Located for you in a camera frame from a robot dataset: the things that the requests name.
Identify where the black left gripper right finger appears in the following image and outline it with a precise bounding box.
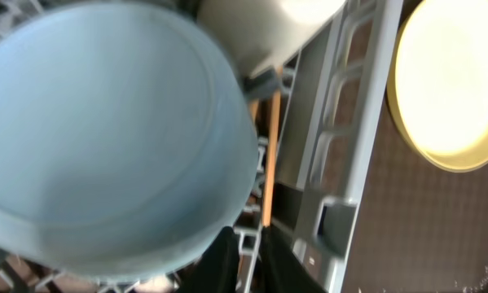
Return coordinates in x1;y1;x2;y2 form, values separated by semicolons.
259;226;326;293

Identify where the grey plastic dishwasher rack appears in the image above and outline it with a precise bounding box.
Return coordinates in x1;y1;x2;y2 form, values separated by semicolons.
0;0;406;293

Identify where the light blue bowl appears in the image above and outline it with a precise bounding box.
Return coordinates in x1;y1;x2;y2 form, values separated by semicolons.
0;2;259;282

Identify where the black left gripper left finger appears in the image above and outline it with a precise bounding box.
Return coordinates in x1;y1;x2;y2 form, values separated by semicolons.
176;226;240;293

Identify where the white bowl with rice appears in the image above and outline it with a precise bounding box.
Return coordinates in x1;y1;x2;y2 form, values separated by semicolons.
197;0;345;77

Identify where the dark brown serving tray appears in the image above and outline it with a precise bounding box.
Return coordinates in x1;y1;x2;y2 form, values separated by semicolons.
339;0;488;293

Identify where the yellow plate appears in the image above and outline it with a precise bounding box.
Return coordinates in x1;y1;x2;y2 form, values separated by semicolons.
386;0;488;173

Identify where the wooden chopstick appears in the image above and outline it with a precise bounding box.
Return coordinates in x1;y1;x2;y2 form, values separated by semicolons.
248;101;260;124
262;90;282;227

